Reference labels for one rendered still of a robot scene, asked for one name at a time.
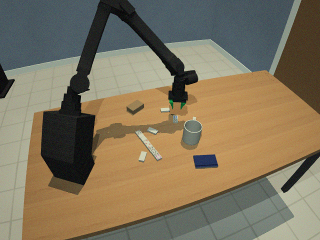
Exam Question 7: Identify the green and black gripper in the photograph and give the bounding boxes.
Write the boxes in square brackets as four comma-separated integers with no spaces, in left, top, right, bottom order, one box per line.
[168,87,188,110]

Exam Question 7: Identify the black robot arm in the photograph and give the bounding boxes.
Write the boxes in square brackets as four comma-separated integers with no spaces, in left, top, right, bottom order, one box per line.
[59,0,198,116]

